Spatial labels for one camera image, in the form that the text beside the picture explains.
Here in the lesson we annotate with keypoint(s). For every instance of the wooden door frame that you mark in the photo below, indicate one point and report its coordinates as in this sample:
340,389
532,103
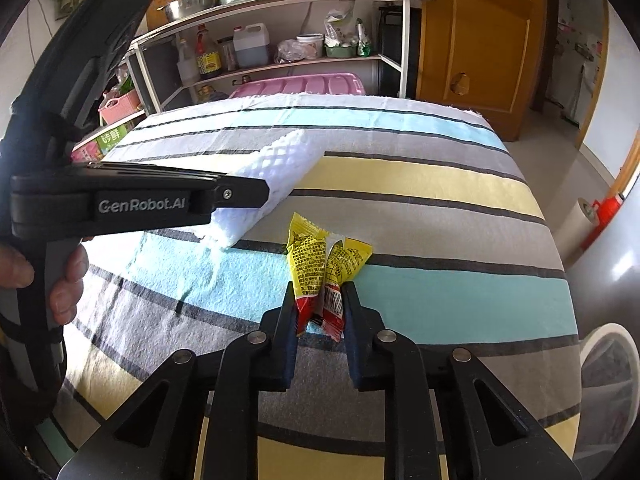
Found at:
627,170

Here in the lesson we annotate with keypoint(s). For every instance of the red plastic container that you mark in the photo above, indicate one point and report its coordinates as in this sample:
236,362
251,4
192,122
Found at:
607,210

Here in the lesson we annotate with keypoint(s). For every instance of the black appliance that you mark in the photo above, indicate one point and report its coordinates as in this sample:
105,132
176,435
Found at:
391,50

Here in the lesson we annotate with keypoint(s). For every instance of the clear glass bottle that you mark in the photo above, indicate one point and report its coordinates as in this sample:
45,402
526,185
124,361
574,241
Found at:
187,67

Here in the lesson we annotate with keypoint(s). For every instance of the clear plastic bag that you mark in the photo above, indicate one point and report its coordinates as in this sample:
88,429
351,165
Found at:
292,52

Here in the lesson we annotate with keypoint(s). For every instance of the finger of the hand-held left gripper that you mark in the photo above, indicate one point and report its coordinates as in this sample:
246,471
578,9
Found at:
240,194

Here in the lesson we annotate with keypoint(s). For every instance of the wooden door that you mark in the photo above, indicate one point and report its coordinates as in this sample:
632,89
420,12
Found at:
480,50

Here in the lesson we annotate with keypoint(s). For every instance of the white foam fruit net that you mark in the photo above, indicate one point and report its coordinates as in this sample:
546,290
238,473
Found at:
290,160

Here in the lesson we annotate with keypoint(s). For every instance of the green basket with bags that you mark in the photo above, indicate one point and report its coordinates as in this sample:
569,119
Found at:
342,42

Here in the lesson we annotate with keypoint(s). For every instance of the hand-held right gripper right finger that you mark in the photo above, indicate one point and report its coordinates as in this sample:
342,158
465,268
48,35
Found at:
352,345

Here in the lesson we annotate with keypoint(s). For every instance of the pink plastic basket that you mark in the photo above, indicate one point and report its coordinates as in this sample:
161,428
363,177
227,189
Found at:
120,107

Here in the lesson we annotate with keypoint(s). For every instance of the white plastic tub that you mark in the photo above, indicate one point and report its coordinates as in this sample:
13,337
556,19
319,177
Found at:
310,46

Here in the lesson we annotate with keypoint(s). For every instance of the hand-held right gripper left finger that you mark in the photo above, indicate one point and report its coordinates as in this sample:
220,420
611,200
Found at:
290,345

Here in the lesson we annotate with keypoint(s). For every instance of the striped tablecloth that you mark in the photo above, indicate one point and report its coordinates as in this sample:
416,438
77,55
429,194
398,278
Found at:
425,260

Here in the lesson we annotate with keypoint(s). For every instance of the plastic jug dark liquid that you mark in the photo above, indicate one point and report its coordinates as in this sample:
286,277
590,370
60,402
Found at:
251,47

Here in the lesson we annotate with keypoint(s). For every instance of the steel mixing bowl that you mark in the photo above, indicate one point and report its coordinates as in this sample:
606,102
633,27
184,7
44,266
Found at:
187,6

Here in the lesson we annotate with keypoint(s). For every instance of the white paper roll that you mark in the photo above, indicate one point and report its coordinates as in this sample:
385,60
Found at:
577,230

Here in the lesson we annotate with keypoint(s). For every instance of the red label sauce bottle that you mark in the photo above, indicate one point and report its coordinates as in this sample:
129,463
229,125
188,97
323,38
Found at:
208,57

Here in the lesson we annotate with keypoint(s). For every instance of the dark glass jar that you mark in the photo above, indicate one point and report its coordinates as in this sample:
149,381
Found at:
227,56

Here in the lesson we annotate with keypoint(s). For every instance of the yellow red sauce packet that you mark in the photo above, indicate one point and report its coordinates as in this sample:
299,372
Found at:
305,260
345,265

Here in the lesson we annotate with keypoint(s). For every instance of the pink storage box lid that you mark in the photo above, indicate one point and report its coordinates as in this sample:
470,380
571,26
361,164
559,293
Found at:
300,85

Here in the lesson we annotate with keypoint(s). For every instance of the person's left hand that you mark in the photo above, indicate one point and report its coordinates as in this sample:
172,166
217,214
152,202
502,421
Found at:
67,285

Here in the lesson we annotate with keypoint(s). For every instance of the printed cardboard box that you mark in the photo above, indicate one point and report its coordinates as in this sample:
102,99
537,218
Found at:
107,142

